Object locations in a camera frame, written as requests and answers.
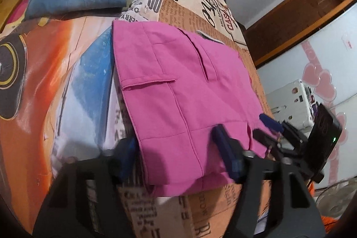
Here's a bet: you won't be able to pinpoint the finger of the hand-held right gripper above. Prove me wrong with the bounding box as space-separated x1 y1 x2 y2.
252 129 280 156
259 114 284 134

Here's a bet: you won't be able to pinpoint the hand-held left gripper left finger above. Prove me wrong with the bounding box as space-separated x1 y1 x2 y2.
32 138 138 238

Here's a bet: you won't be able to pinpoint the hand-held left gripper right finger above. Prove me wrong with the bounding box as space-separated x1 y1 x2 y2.
211 125 327 238

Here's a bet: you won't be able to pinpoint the pink pants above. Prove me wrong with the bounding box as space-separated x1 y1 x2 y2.
112 20 273 197

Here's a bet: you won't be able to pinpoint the white plastic box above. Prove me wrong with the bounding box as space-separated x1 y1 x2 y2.
264 79 317 130

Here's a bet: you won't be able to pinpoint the white floor fan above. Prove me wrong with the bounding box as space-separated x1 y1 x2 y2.
314 177 357 223

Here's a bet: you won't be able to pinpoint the white wardrobe with pink hearts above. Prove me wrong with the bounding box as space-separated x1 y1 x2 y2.
255 1 357 188

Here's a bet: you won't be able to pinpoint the orange cloth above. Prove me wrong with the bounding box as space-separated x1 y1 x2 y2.
307 181 342 233

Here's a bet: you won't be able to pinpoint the printed bed sheet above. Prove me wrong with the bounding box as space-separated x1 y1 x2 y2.
0 0 275 238

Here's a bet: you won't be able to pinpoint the brown wooden door frame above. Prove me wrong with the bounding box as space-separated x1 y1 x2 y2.
241 0 357 69

